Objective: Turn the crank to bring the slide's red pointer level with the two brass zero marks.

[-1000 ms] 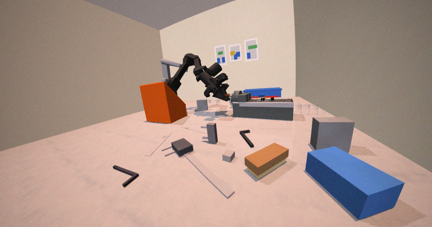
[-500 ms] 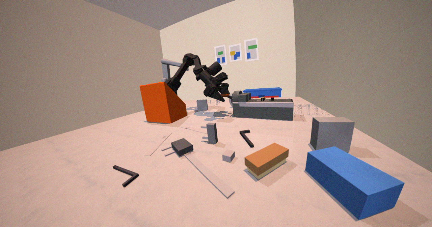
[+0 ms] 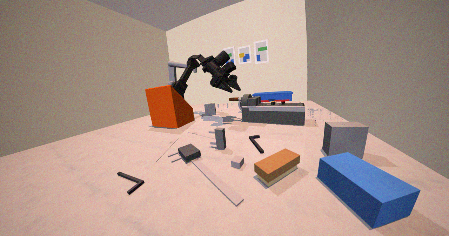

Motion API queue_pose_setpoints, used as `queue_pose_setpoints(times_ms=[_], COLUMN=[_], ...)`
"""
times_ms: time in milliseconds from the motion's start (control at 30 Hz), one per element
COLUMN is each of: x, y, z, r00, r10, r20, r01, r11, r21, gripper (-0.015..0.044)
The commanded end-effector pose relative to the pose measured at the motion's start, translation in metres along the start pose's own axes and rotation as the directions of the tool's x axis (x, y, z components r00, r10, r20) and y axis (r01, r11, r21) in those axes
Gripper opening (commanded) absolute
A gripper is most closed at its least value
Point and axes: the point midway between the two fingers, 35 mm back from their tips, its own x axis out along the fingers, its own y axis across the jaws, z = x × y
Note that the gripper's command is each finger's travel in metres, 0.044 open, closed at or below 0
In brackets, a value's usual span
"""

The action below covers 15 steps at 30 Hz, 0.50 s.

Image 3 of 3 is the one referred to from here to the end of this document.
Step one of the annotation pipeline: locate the blue rectangular block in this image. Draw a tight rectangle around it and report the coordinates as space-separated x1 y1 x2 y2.
317 152 421 228

